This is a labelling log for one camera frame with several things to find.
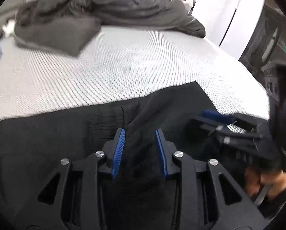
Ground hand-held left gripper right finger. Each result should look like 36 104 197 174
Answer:
154 128 265 230

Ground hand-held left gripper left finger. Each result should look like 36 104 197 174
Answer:
14 128 126 230

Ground beige upholstered headboard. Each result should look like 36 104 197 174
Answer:
0 0 26 41

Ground dark grey duvet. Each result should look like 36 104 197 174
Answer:
14 0 206 58

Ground white wardrobe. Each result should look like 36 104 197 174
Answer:
200 0 266 60

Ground black pants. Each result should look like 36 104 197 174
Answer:
0 81 270 230

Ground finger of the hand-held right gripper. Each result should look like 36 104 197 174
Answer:
200 110 262 131
186 118 264 155

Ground person's right hand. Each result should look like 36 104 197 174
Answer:
243 165 286 207

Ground dark cabinet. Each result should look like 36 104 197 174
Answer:
239 0 286 82

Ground white honeycomb mattress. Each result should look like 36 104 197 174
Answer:
0 25 270 125

